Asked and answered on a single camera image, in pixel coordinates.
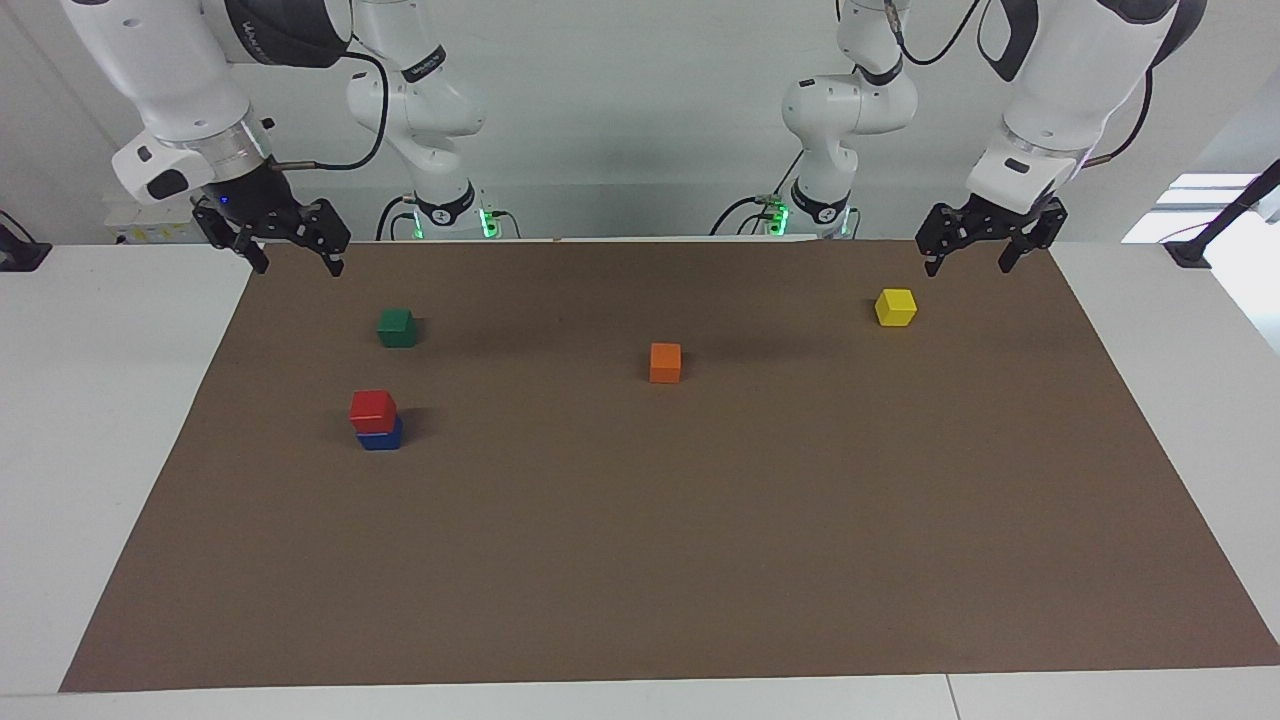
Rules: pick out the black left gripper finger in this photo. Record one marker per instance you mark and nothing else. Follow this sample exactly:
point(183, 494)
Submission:
point(935, 235)
point(1045, 225)

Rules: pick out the green wooden block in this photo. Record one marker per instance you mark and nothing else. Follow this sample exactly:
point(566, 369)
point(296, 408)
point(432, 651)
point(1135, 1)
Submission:
point(397, 328)

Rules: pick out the white wall socket box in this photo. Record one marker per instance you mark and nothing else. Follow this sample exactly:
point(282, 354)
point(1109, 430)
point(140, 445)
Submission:
point(150, 225)

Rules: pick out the orange wooden block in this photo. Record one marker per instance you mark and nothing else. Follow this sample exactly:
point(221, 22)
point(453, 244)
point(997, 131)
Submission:
point(665, 363)

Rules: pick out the yellow wooden block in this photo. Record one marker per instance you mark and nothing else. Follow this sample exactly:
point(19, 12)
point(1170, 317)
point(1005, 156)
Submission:
point(896, 308)

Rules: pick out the black angled stand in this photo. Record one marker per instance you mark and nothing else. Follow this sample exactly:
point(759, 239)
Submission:
point(1190, 252)

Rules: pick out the brown table mat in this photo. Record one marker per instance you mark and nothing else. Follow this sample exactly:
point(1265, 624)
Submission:
point(700, 550)

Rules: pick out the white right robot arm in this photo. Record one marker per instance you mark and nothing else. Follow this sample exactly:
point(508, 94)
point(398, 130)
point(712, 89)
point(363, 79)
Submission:
point(170, 70)

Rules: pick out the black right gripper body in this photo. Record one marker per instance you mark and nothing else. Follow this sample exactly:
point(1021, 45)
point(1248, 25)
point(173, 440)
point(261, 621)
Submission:
point(255, 205)

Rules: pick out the red wooden block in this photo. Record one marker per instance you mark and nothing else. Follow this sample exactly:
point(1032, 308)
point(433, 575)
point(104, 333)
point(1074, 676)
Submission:
point(372, 410)

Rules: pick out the black table clamp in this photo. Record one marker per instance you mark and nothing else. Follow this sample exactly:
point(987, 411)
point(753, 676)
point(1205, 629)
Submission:
point(20, 255)

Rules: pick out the blue wooden block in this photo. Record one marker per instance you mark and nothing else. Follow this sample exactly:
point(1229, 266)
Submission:
point(380, 441)

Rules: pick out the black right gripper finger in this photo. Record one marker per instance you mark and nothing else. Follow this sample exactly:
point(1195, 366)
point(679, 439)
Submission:
point(225, 228)
point(330, 235)

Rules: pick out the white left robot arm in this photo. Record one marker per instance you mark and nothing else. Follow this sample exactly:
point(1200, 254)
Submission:
point(1060, 80)

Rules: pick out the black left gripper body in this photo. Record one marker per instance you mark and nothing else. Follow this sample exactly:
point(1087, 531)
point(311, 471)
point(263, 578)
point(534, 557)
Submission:
point(1000, 225)

